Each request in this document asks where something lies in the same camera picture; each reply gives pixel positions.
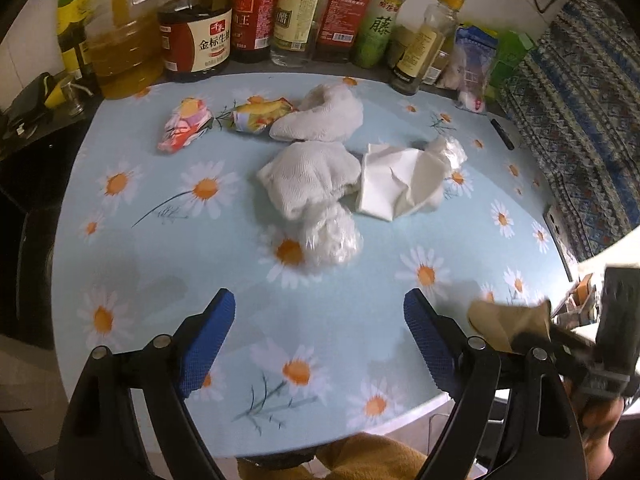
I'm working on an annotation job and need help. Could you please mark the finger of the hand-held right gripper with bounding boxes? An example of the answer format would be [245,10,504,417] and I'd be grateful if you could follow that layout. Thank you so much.
[515,327,601,367]

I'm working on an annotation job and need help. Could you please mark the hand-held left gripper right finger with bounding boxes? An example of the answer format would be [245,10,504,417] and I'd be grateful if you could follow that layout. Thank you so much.
[403,287,586,480]

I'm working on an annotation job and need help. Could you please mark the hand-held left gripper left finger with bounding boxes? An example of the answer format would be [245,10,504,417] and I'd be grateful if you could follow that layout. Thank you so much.
[54,287,237,480]

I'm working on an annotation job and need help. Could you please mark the brown paper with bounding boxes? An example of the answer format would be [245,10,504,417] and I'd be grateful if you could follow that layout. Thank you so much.
[467,299,553,353]

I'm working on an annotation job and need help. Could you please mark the clear plastic bag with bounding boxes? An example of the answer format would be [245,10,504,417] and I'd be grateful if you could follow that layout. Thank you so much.
[425,135,468,181]
[300,202,363,273]

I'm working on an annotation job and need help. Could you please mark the white paper napkin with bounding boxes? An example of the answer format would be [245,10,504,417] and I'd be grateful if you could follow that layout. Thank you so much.
[356,142,448,222]

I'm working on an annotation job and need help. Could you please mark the white knitted cloth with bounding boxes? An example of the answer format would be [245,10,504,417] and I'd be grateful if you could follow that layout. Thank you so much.
[270,84,365,142]
[257,141,362,222]

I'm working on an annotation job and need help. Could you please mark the red and pink wrapper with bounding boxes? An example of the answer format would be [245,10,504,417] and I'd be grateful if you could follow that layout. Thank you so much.
[156,97,215,155]

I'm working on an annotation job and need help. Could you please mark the yellow snack wrapper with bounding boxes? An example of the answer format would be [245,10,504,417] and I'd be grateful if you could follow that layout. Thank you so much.
[231,97,300,134]

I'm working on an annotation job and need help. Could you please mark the person's right hand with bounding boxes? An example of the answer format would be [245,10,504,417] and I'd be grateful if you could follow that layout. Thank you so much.
[562,380,633,480]

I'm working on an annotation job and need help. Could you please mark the daisy print tablecloth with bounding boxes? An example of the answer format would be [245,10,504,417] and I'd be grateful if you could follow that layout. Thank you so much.
[50,72,581,461]

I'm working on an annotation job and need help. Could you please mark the black smartphone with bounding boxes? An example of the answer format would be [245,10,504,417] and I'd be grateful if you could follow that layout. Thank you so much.
[545,204,576,281]

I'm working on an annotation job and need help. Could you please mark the blue patterned cloth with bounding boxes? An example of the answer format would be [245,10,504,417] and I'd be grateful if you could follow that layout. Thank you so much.
[495,0,640,261]

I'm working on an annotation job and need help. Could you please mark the black pen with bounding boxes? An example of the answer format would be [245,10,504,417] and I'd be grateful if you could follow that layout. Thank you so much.
[490,119,515,151]

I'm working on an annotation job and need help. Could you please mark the small white red-label bag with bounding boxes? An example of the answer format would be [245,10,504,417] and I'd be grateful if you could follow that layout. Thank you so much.
[455,87,488,113]

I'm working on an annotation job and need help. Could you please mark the blue and white salt bag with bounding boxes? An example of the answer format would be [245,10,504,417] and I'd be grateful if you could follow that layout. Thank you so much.
[440,22,501,93]

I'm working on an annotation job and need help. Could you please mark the green carton box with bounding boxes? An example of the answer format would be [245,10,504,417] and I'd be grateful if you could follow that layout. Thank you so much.
[487,30,538,88]

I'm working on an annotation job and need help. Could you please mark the clear bottle with yellow label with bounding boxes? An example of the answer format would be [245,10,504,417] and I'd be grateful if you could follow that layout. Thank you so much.
[390,0,466,97]

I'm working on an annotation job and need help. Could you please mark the dark soy sauce jug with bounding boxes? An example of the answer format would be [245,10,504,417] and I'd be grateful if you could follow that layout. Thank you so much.
[157,0,233,83]

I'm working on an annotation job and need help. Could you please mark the large cooking oil jug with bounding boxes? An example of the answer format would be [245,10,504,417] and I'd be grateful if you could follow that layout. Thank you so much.
[82,0,166,101]

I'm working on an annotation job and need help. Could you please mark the bottle with green label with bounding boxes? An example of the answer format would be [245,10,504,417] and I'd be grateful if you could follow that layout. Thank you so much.
[354,0,418,68]

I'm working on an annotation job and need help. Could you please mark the dark bottle with red label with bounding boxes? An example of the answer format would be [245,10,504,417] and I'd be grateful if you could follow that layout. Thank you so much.
[231,0,280,64]

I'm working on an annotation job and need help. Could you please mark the clear bottle with red label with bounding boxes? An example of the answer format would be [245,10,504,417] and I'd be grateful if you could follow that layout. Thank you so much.
[314,0,383,63]

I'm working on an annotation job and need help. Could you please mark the clear bottle with yellow-green label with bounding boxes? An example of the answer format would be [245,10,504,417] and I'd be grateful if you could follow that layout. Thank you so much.
[270,0,323,67]

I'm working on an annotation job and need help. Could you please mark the green oil bottle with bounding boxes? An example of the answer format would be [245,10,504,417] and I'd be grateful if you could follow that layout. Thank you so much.
[56,0,96,81]

